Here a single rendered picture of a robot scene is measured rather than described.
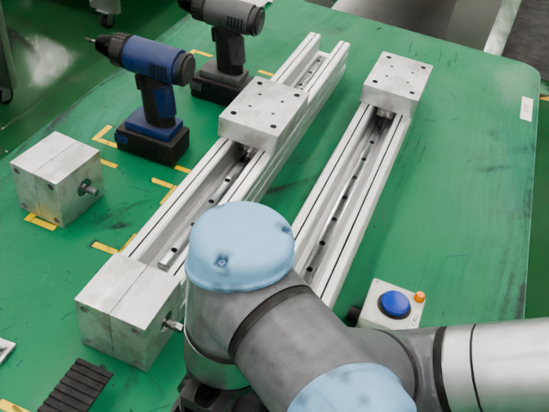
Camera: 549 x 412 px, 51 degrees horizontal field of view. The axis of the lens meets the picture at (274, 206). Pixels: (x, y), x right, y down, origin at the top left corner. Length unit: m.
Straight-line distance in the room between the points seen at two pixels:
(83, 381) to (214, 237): 0.41
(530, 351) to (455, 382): 0.06
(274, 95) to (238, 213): 0.68
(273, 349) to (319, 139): 0.86
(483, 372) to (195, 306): 0.21
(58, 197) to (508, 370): 0.69
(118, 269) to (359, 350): 0.47
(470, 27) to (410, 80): 1.26
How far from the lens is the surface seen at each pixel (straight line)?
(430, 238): 1.05
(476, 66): 1.65
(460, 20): 2.45
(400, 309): 0.82
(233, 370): 0.47
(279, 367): 0.37
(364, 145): 1.11
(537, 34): 4.12
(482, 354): 0.46
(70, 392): 0.76
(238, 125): 0.99
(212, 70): 1.24
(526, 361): 0.45
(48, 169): 0.95
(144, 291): 0.76
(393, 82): 1.20
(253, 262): 0.38
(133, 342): 0.76
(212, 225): 0.40
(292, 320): 0.38
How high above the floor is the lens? 1.47
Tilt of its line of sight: 42 degrees down
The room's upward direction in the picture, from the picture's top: 10 degrees clockwise
